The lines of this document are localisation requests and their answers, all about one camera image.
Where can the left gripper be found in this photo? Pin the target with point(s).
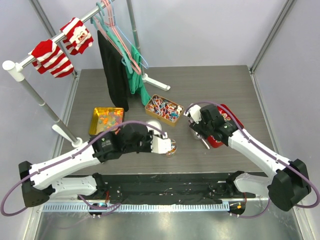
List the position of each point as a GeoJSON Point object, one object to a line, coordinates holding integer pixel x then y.
{"type": "Point", "coordinates": [148, 148]}

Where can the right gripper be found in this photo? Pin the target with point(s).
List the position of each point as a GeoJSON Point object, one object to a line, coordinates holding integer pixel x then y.
{"type": "Point", "coordinates": [198, 128]}

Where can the metal scoop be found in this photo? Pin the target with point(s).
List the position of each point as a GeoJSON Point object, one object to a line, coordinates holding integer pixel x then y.
{"type": "Point", "coordinates": [197, 136]}

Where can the red tin of swirl lollipops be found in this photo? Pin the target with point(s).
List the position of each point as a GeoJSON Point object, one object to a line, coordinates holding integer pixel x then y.
{"type": "Point", "coordinates": [227, 117]}

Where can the white jar lid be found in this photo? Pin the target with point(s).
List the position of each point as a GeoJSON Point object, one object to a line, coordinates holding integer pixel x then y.
{"type": "Point", "coordinates": [155, 124]}

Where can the clear plastic jar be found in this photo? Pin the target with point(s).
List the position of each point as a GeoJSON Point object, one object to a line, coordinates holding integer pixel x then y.
{"type": "Point", "coordinates": [173, 149]}

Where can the gold tin of gummy candies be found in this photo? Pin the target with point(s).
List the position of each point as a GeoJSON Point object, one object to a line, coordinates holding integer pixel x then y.
{"type": "Point", "coordinates": [105, 117]}

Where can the gold tin of ball lollipops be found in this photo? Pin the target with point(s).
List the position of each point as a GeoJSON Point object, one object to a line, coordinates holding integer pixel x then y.
{"type": "Point", "coordinates": [164, 110]}

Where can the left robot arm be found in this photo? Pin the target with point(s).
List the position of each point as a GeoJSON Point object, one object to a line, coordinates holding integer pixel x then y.
{"type": "Point", "coordinates": [37, 179]}

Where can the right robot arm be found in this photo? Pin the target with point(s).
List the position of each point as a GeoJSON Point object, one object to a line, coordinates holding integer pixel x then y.
{"type": "Point", "coordinates": [286, 182]}

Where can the green cloth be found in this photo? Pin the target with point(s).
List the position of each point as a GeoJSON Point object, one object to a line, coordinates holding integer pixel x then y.
{"type": "Point", "coordinates": [131, 64]}

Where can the blue hanger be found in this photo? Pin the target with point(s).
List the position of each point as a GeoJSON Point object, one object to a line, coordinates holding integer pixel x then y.
{"type": "Point", "coordinates": [126, 23]}

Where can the black cloth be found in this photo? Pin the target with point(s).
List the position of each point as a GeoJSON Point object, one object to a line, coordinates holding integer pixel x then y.
{"type": "Point", "coordinates": [115, 73]}

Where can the pink hanger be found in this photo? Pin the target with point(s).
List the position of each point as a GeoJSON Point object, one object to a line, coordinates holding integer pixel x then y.
{"type": "Point", "coordinates": [120, 42]}

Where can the santa striped sock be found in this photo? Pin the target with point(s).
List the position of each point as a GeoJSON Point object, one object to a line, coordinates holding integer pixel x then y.
{"type": "Point", "coordinates": [76, 38]}

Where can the red white striped sock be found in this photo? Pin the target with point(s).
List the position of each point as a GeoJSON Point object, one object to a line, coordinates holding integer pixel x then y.
{"type": "Point", "coordinates": [48, 57]}

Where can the teal hanger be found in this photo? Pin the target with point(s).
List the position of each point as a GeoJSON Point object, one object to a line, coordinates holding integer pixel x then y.
{"type": "Point", "coordinates": [110, 35]}

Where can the clothes rack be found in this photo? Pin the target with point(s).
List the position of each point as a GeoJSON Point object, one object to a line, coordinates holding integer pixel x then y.
{"type": "Point", "coordinates": [15, 68]}

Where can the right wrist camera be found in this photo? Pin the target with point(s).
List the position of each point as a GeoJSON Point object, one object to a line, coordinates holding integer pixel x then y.
{"type": "Point", "coordinates": [193, 113]}

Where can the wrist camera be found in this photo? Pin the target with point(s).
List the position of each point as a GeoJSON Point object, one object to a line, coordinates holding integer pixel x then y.
{"type": "Point", "coordinates": [161, 143]}
{"type": "Point", "coordinates": [193, 113]}

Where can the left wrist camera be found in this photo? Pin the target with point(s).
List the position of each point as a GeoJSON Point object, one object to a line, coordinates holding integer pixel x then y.
{"type": "Point", "coordinates": [161, 143]}

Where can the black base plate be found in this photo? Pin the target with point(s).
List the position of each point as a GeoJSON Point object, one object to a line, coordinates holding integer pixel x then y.
{"type": "Point", "coordinates": [167, 189]}

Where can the slotted cable duct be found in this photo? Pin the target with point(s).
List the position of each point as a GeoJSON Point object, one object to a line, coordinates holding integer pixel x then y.
{"type": "Point", "coordinates": [56, 207]}

